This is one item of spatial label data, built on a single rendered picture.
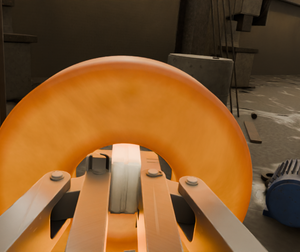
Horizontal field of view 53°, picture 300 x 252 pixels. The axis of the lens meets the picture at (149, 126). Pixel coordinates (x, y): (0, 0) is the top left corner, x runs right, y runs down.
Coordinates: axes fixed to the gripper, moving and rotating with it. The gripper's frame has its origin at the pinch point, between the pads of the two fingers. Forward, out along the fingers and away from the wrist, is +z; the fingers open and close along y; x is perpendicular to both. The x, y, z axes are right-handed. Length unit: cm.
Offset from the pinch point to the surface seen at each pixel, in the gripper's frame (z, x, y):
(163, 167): 204, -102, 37
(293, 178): 126, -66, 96
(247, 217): 136, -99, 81
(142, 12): 786, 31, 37
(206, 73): 226, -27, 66
